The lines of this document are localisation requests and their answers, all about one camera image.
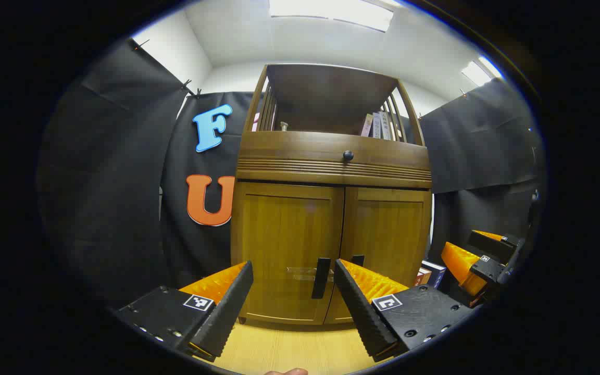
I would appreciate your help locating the small ceiling light panel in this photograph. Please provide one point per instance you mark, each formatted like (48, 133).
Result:
(479, 72)

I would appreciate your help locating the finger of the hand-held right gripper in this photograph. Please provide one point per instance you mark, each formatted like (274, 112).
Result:
(459, 265)
(490, 244)

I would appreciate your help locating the pink book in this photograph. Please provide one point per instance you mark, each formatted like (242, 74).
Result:
(366, 125)

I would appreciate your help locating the black backdrop cloth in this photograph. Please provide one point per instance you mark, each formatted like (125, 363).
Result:
(112, 182)

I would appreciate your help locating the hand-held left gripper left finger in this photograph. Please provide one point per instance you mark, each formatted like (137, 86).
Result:
(227, 312)

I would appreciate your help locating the dark blue book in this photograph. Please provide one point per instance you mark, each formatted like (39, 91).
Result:
(435, 273)

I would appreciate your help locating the wooden cabinet drawer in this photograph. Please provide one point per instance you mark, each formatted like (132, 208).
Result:
(289, 153)

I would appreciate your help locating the large ceiling light panel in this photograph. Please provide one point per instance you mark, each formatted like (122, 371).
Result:
(331, 13)

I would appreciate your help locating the wooden shoe cabinet door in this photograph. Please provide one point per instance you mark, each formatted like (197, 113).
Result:
(388, 229)
(284, 229)

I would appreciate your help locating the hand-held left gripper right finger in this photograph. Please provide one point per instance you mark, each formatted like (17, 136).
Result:
(360, 307)

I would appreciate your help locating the red-brown book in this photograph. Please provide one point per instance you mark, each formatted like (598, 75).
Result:
(421, 277)

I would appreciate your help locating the wooden double-door shoe cabinet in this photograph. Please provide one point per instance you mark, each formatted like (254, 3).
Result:
(331, 99)

